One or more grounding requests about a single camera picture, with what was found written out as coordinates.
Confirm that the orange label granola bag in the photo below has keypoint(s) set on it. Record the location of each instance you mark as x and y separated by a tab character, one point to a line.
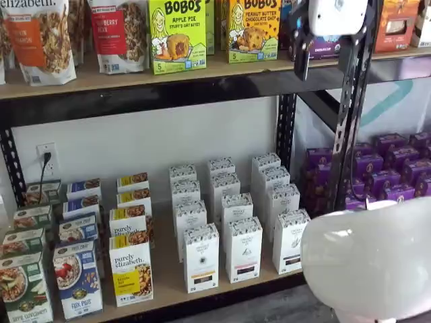
33	40

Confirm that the white yellow Purely Elizabeth box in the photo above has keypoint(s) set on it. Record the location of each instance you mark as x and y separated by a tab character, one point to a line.
133	196
126	222
129	269
133	181

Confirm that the orange snack box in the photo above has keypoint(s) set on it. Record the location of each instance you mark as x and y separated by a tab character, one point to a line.
397	13

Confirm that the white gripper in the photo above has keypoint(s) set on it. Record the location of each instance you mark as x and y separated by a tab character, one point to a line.
336	17

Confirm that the white floral box yellow strip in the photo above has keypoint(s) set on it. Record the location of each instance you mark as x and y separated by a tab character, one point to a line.
182	172
188	218
185	191
201	259

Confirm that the yellow Bobo's peanut butter box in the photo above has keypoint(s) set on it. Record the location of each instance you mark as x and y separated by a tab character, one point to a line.
256	33

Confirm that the dark purple snack box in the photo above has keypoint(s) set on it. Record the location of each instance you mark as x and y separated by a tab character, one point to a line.
323	47

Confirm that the green Bobo's apple pie box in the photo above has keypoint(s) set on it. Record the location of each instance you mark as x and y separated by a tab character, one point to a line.
210	30
178	27

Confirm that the black metal shelf frame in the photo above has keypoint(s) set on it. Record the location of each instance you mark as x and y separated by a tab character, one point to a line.
134	101

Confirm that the red label granola bag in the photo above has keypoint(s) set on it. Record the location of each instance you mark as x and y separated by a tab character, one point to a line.
111	33

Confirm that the white floral box pink strip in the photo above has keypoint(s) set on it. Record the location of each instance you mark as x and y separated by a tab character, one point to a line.
236	208
221	165
243	249
225	185

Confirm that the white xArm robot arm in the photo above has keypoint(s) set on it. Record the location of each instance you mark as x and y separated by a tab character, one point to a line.
367	262

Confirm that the white snack box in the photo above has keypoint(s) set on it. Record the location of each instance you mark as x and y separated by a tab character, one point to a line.
425	30

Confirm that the white wall outlet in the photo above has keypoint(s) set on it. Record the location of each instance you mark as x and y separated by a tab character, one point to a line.
50	168

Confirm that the white floral box green strip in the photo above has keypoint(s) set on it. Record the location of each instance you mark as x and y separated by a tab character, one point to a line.
274	176
289	242
283	198
266	159

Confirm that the clear granola bag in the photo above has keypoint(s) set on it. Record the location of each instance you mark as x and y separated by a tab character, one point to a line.
81	30
5	50

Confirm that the wooden shelf board with bags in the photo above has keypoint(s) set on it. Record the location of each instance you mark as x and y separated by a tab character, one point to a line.
101	80

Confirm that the blue flax plus oatmeal box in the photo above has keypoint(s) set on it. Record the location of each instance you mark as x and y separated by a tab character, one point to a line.
82	186
79	228
77	279
81	203

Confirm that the green apple cinnamon oatmeal box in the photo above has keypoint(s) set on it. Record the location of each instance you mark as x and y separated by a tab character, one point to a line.
23	240
23	289
33	217
43	191

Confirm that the wooden shelf board with boxes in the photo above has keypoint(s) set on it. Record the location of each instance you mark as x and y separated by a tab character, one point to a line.
165	235

